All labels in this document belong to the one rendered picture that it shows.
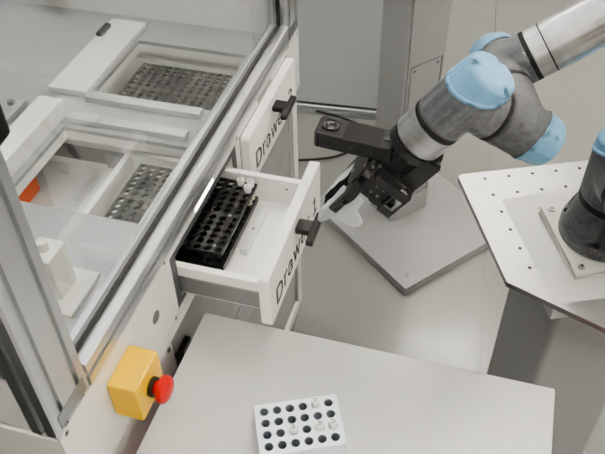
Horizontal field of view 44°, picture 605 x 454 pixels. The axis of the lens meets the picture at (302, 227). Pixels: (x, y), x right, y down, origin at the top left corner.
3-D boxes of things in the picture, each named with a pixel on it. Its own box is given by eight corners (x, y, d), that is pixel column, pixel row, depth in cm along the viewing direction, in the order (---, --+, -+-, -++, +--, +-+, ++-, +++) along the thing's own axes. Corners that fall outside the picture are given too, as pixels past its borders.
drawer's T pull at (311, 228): (324, 217, 124) (324, 211, 123) (311, 249, 119) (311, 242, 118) (302, 213, 125) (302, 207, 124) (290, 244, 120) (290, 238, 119)
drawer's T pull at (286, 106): (296, 100, 149) (296, 94, 148) (285, 122, 144) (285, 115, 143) (279, 97, 150) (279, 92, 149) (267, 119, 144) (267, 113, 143)
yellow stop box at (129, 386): (169, 381, 108) (162, 350, 103) (148, 423, 103) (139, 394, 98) (137, 373, 109) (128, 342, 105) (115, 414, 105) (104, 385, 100)
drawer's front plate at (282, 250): (320, 207, 138) (320, 160, 130) (272, 327, 118) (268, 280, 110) (311, 205, 138) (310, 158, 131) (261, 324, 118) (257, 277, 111)
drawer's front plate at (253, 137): (295, 101, 163) (294, 57, 155) (252, 186, 143) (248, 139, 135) (288, 100, 163) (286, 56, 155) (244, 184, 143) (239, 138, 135)
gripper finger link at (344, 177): (347, 221, 120) (381, 197, 113) (319, 200, 119) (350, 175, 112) (354, 207, 122) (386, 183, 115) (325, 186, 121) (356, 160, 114)
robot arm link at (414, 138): (410, 122, 97) (420, 87, 103) (388, 141, 100) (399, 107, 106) (453, 155, 99) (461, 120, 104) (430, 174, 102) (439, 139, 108)
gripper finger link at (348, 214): (339, 248, 115) (377, 213, 110) (309, 226, 114) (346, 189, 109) (342, 236, 118) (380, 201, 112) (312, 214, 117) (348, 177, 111)
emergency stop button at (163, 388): (178, 387, 106) (174, 370, 103) (167, 411, 103) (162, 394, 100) (158, 382, 106) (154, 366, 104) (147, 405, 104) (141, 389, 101)
